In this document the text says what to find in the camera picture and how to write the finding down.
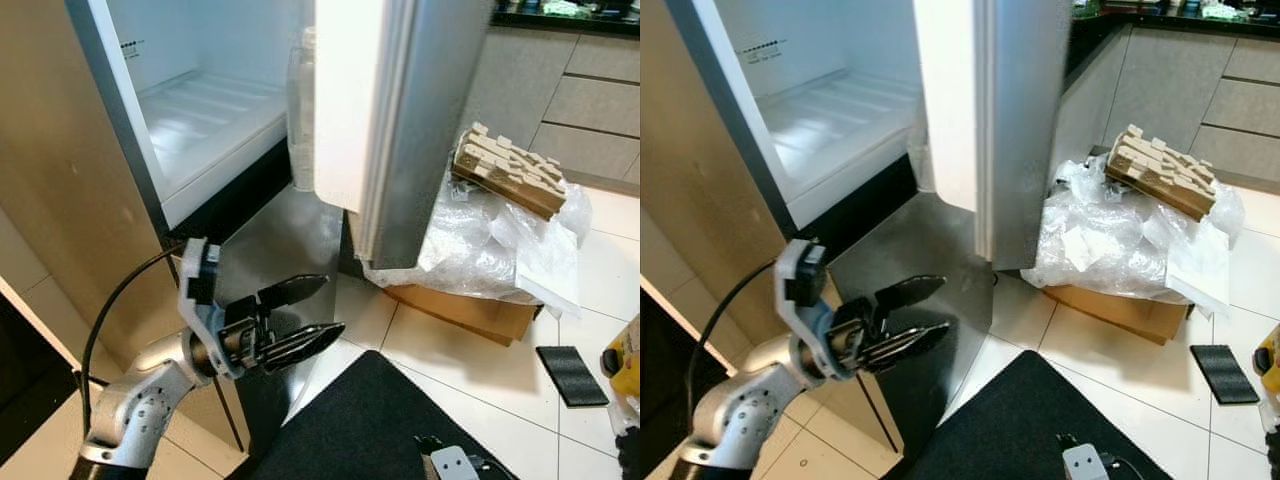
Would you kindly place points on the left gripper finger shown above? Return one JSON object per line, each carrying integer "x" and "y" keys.
{"x": 290, "y": 291}
{"x": 905, "y": 292}
{"x": 300, "y": 344}
{"x": 908, "y": 346}

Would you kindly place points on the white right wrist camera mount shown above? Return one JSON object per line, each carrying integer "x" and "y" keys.
{"x": 1080, "y": 463}
{"x": 450, "y": 466}

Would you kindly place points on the silver fridge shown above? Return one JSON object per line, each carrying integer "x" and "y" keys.
{"x": 830, "y": 110}
{"x": 200, "y": 120}

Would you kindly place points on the translucent plastic bottle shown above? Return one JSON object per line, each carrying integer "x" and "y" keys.
{"x": 299, "y": 110}

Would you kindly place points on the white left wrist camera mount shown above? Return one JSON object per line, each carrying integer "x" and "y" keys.
{"x": 805, "y": 280}
{"x": 198, "y": 290}

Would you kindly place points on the black kitchen countertop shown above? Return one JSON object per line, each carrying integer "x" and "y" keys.
{"x": 1170, "y": 18}
{"x": 565, "y": 20}

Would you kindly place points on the beige moulded pulp packing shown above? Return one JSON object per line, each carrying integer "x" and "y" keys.
{"x": 1165, "y": 172}
{"x": 510, "y": 170}

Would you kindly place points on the black floor mat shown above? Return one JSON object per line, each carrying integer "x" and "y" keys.
{"x": 1010, "y": 420}
{"x": 370, "y": 420}

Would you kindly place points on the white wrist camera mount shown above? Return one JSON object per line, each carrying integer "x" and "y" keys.
{"x": 450, "y": 466}
{"x": 805, "y": 280}
{"x": 1080, "y": 463}
{"x": 198, "y": 290}

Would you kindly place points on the grey kitchen cabinet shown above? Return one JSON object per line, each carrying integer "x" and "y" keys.
{"x": 570, "y": 90}
{"x": 1190, "y": 90}

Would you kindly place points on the small black ribbed pad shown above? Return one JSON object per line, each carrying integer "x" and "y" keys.
{"x": 1224, "y": 373}
{"x": 572, "y": 375}

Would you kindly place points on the clear plastic bubble wrap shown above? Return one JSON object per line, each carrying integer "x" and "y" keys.
{"x": 1120, "y": 240}
{"x": 480, "y": 245}

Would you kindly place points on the yellow object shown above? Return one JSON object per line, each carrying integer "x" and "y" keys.
{"x": 1270, "y": 365}
{"x": 624, "y": 365}

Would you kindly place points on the silver fridge freezer door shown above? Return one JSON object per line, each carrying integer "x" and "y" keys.
{"x": 1010, "y": 120}
{"x": 400, "y": 120}

